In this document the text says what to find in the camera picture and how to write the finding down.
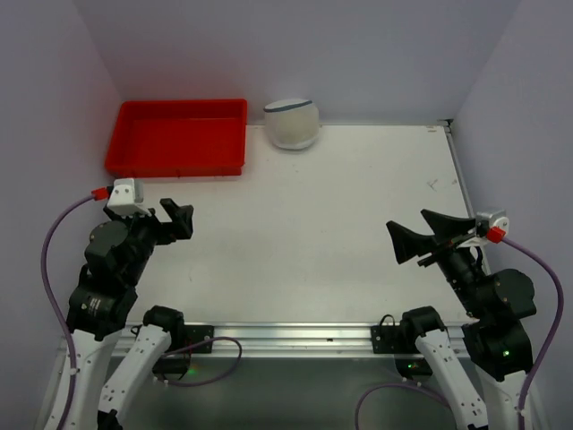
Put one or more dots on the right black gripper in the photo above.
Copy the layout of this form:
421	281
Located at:
438	249

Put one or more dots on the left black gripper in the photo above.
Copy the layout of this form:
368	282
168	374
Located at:
158	225

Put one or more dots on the white mesh laundry bag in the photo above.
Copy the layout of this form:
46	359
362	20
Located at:
292	124

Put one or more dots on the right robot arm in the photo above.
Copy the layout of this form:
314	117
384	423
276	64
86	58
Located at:
495	339

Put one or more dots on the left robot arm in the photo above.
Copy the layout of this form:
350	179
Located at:
88	396

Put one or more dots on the red plastic tray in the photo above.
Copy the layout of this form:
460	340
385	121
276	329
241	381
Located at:
178	138

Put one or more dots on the aluminium table edge profile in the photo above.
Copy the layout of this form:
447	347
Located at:
446	124

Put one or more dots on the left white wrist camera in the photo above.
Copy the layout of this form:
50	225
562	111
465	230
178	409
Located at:
127	198

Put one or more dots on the right black base bracket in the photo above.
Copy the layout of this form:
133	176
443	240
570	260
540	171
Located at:
387	338

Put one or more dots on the black base bracket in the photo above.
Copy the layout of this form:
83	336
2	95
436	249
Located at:
179	365
387	338

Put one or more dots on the aluminium mounting rail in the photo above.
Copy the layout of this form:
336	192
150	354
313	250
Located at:
291	340

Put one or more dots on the left black base bracket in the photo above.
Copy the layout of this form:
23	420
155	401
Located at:
179	365

